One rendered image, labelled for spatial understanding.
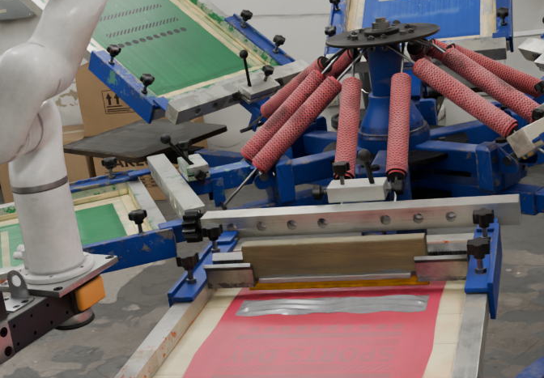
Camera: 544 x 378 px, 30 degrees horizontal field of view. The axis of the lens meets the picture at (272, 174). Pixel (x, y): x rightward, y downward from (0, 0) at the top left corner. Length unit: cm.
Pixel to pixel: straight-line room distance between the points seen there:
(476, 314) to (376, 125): 103
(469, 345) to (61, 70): 77
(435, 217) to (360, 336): 44
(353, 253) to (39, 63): 71
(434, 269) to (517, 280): 249
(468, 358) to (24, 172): 77
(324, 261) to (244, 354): 28
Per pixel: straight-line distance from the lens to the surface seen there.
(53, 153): 171
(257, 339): 182
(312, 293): 198
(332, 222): 216
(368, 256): 192
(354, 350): 174
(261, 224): 224
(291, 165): 258
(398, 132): 240
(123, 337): 435
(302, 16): 612
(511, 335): 392
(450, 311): 184
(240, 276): 199
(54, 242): 173
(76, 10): 161
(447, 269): 190
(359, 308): 188
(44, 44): 163
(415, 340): 175
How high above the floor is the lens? 172
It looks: 16 degrees down
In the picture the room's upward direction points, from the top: 8 degrees counter-clockwise
